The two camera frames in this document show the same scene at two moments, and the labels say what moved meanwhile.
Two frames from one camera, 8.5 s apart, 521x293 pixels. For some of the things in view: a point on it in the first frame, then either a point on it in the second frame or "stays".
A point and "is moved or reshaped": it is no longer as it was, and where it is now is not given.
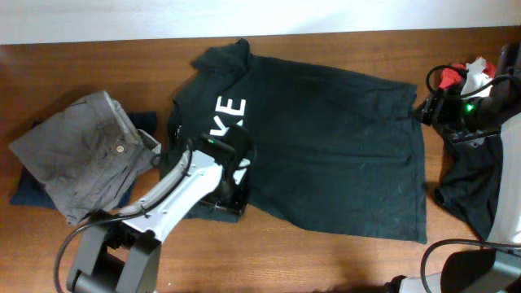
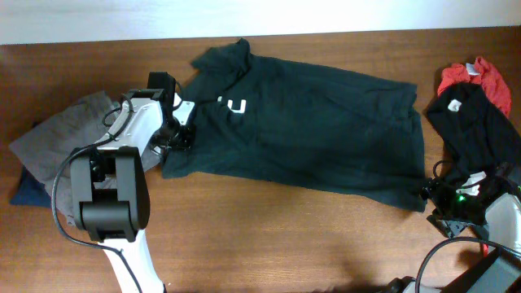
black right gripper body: (461, 120) to (453, 207)
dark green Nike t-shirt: (334, 151) is moved or reshaped
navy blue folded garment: (30, 190) stays
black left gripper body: (230, 194) to (175, 135)
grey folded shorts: (87, 154) stays
